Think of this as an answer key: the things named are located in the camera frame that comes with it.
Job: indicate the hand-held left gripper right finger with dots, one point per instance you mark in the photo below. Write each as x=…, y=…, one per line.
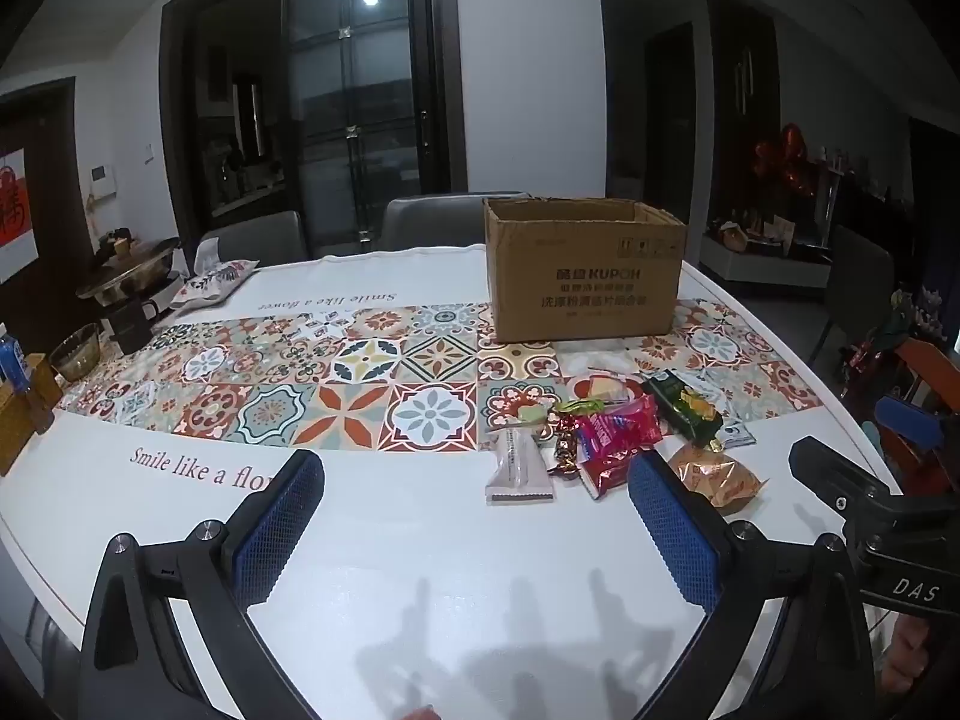
x=667, y=532

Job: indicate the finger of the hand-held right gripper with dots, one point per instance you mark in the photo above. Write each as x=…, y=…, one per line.
x=832, y=476
x=909, y=420

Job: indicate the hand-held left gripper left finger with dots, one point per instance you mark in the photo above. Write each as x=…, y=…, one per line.
x=281, y=525

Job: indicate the orange pastry packet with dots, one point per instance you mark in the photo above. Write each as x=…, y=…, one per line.
x=712, y=476

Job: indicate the red snack packet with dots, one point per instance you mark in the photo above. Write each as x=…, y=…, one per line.
x=607, y=474

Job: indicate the small white snack packet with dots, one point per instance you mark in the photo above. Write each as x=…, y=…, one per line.
x=733, y=435

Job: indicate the pink snack packet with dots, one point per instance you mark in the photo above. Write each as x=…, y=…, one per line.
x=615, y=427

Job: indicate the gold candy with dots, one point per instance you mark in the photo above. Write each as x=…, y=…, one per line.
x=564, y=450

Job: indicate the clear cake packet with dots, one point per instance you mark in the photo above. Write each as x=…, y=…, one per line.
x=604, y=388

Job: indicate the white snack bar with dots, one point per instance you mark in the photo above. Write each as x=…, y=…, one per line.
x=517, y=465

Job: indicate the light green snack packet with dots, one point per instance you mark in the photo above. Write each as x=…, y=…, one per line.
x=536, y=415

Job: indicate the brown cardboard box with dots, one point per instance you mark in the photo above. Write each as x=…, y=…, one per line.
x=585, y=292

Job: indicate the person's right hand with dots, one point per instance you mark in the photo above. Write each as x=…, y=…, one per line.
x=909, y=652

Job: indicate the orange wooden chair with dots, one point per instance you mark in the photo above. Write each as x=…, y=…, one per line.
x=926, y=375

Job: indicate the white patterned tablecloth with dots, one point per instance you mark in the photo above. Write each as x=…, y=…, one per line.
x=375, y=510

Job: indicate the dark side chair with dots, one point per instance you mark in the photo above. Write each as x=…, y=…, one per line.
x=855, y=285

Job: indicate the white low cabinet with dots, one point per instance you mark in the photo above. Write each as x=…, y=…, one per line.
x=757, y=259

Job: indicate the black mug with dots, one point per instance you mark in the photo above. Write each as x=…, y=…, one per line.
x=127, y=326

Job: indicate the floral tissue box cover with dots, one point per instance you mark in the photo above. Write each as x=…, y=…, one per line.
x=214, y=281

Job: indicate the glass bowl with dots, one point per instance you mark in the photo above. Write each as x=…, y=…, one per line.
x=75, y=352

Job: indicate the red foil balloons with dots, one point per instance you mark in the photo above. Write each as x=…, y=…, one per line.
x=787, y=157

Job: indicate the metal hot pot pan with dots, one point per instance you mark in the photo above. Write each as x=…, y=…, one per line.
x=131, y=270

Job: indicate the wide grey dining chair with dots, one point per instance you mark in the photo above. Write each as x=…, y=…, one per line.
x=427, y=225

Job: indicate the white intercom panel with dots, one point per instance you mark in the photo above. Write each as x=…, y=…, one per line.
x=102, y=180

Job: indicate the glass sliding door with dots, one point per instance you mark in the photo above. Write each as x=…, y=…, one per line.
x=352, y=105

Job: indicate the red wall poster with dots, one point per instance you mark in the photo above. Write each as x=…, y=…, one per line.
x=11, y=202

